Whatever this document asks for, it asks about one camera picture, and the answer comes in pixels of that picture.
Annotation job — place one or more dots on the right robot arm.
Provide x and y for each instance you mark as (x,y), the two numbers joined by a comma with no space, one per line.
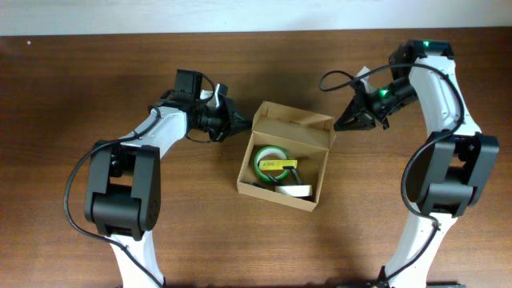
(445,175)

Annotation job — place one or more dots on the beige tape roll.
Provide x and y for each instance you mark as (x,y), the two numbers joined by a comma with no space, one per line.
(297,191)

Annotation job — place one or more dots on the blue pen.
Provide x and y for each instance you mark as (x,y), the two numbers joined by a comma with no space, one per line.
(255,184)

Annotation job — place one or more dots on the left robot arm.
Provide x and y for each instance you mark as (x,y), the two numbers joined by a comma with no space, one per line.
(124,187)

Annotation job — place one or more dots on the cardboard box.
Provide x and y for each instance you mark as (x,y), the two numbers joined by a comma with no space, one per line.
(283,132)

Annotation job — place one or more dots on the yellow highlighter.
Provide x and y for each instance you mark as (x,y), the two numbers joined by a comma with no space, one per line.
(277,164)

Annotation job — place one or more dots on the black marker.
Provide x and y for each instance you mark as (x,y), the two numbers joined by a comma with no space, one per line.
(296,176)

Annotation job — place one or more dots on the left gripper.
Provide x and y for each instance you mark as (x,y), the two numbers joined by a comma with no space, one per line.
(226,118)

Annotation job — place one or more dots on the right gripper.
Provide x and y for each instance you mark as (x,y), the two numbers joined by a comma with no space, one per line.
(364,110)

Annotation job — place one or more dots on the black pen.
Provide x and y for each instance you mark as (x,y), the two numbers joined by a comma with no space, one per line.
(274,180)

